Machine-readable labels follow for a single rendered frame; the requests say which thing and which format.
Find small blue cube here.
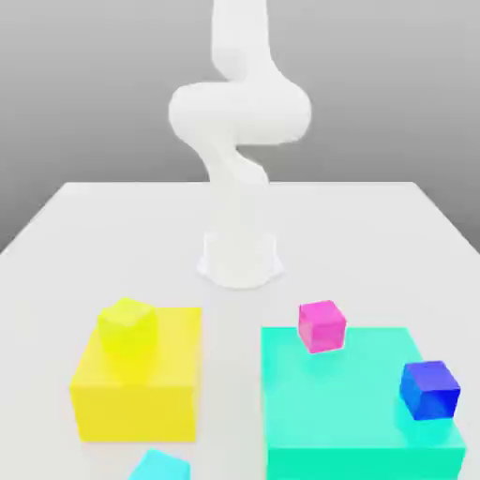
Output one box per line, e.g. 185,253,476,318
397,360,461,422

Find small cyan cube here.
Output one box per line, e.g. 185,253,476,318
127,447,191,480

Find large turquoise box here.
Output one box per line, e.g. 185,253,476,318
260,326,468,480

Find small lime yellow cube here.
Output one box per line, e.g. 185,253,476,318
97,296,158,366

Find small pink cube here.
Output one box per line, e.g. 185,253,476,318
297,299,348,354

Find large yellow box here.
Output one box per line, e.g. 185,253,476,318
68,307,203,444

